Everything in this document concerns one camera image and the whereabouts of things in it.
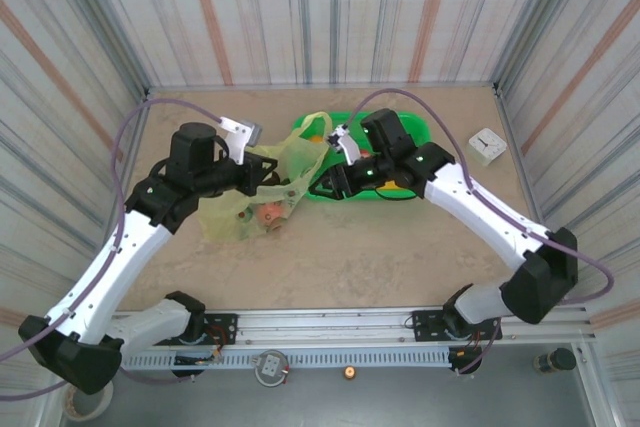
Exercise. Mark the fake pink peach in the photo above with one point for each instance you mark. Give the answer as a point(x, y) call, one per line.
point(270, 212)

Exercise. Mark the green plastic basket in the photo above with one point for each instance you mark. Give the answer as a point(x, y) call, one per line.
point(420, 127)

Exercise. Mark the yellow printed plastic bag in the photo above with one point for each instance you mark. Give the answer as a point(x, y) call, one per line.
point(225, 217)

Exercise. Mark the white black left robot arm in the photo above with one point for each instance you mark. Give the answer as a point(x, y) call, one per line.
point(125, 257)

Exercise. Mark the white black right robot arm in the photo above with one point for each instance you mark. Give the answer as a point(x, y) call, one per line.
point(480, 212)

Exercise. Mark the fake red fruit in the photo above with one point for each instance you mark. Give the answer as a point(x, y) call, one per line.
point(366, 154)

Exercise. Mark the fake yellow banana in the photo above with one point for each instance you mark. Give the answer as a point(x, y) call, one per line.
point(388, 187)

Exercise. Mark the white square clock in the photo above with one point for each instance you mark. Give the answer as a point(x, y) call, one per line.
point(486, 147)

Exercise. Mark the small orange button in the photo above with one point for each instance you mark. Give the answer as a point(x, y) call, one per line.
point(349, 373)

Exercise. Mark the round white socket device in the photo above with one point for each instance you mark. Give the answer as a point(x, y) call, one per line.
point(271, 366)

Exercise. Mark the beige tape roll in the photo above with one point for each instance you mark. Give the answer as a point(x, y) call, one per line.
point(95, 409)

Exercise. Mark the dark lidded jar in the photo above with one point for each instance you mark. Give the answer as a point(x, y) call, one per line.
point(555, 361)

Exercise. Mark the aluminium mounting rail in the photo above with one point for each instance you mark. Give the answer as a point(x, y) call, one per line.
point(325, 322)

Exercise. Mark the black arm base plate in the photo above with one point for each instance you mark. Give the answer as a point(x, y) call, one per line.
point(425, 327)
point(225, 322)

